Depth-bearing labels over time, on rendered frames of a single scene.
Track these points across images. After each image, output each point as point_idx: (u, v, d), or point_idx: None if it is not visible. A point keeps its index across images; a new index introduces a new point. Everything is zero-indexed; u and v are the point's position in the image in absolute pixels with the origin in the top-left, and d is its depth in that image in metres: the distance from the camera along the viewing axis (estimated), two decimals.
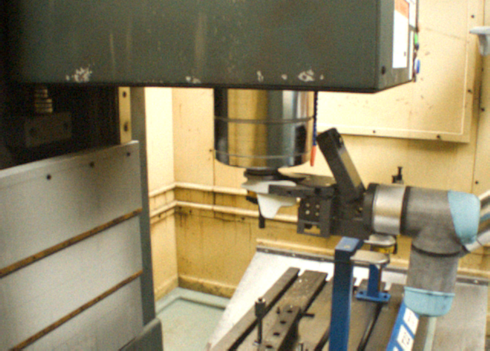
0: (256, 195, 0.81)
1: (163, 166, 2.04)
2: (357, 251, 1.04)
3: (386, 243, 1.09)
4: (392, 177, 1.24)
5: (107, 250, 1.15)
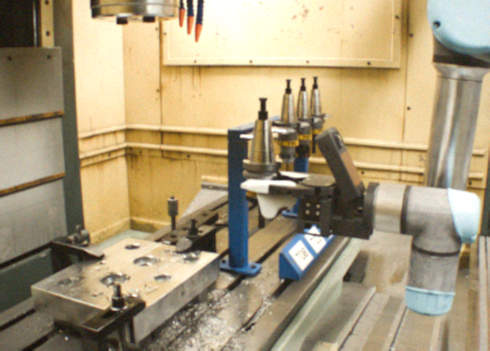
0: (256, 195, 0.81)
1: (112, 106, 2.09)
2: (251, 132, 1.09)
3: (283, 130, 1.14)
4: (301, 79, 1.29)
5: (26, 144, 1.20)
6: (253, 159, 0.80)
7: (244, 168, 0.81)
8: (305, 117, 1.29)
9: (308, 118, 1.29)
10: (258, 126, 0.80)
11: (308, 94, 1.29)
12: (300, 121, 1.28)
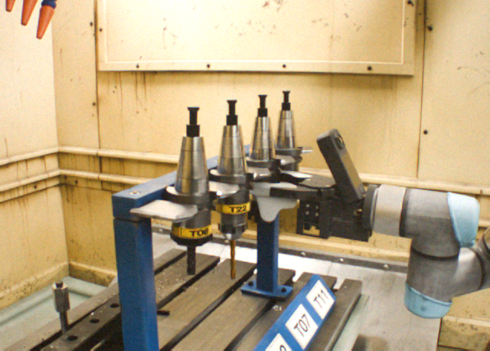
0: (181, 234, 0.61)
1: (39, 125, 1.60)
2: (154, 201, 0.60)
3: (217, 192, 0.65)
4: (259, 97, 0.80)
5: None
6: (178, 188, 0.61)
7: (167, 198, 0.62)
8: (266, 159, 0.80)
9: (271, 161, 0.79)
10: (185, 143, 0.60)
11: (270, 122, 0.80)
12: (257, 165, 0.79)
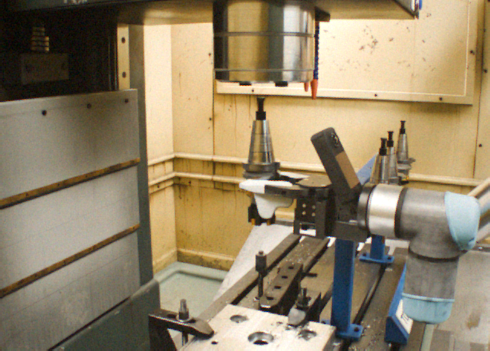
0: None
1: (161, 136, 2.01)
2: None
3: None
4: (256, 100, 0.80)
5: (103, 198, 1.12)
6: None
7: None
8: (264, 162, 0.80)
9: (269, 164, 0.79)
10: (380, 159, 1.01)
11: (269, 124, 0.80)
12: (255, 168, 0.79)
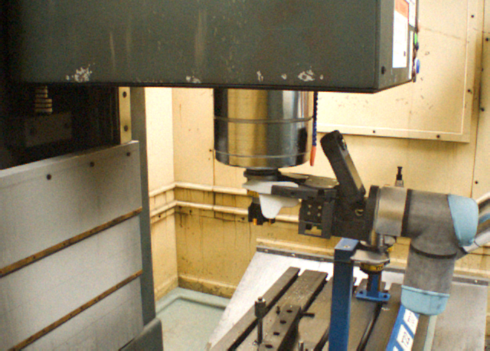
0: (370, 268, 1.06)
1: (163, 166, 2.04)
2: (357, 251, 1.04)
3: None
4: None
5: (108, 250, 1.15)
6: (370, 243, 1.05)
7: (362, 248, 1.06)
8: None
9: None
10: None
11: None
12: (259, 168, 0.79)
